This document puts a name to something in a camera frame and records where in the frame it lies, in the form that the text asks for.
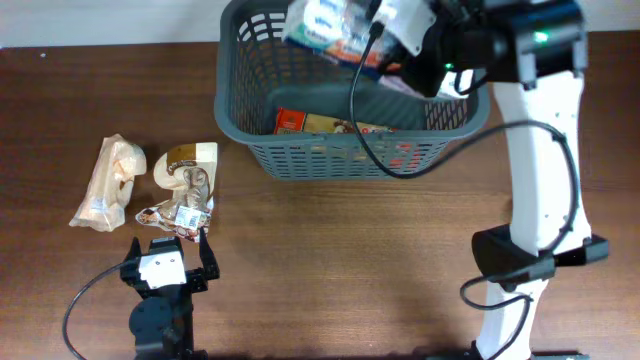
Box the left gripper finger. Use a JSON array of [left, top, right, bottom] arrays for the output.
[[124, 237, 141, 262], [199, 227, 218, 273]]

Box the beige bread bag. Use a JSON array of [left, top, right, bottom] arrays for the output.
[[69, 134, 147, 232]]

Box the brown white snack bag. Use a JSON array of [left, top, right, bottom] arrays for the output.
[[135, 142, 219, 243]]

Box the tissue pack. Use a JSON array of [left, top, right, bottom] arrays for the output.
[[281, 0, 436, 100]]

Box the orange biscuit packet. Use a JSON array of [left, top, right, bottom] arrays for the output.
[[274, 107, 399, 161]]

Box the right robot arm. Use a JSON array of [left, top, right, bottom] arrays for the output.
[[425, 1, 609, 359]]

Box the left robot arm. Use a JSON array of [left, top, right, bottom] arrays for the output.
[[120, 227, 220, 360]]

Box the grey plastic basket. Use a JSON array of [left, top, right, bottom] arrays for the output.
[[214, 0, 490, 180]]

